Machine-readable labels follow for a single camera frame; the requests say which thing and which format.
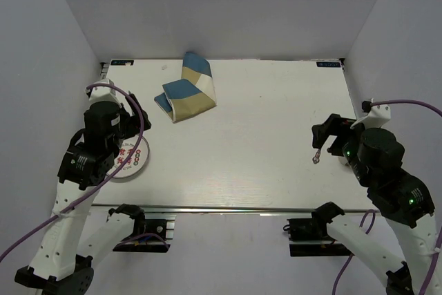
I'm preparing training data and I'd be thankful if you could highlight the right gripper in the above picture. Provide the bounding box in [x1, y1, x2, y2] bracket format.
[311, 112, 372, 185]

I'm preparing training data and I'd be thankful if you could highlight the white plate with red characters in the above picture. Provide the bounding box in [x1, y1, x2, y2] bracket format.
[107, 135, 150, 180]

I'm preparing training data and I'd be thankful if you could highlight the pink iridescent fork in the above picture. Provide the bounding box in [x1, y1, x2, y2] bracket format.
[312, 149, 321, 164]

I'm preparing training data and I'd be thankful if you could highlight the blue beige cloth placemat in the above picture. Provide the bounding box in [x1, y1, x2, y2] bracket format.
[154, 52, 217, 123]

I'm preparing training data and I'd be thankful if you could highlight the metal tin cup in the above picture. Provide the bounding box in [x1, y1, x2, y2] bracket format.
[338, 157, 349, 167]

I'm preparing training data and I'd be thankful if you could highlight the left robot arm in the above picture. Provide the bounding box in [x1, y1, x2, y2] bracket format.
[15, 90, 151, 294]

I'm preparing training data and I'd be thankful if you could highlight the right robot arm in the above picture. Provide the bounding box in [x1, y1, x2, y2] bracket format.
[308, 107, 441, 294]

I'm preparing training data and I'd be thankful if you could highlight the left corner table sticker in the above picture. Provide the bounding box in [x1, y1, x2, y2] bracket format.
[110, 59, 134, 66]

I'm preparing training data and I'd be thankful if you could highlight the corner table sticker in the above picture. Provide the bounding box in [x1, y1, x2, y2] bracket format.
[110, 59, 134, 66]
[316, 61, 341, 68]

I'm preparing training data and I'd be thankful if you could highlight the right corner table sticker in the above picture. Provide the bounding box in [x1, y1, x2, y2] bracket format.
[316, 61, 341, 68]

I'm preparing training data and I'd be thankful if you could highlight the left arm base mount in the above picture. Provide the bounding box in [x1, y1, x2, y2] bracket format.
[113, 213, 175, 254]

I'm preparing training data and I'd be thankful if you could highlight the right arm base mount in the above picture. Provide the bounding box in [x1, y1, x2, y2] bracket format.
[282, 218, 351, 258]

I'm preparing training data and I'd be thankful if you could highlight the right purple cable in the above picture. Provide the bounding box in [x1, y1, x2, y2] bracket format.
[333, 99, 442, 295]

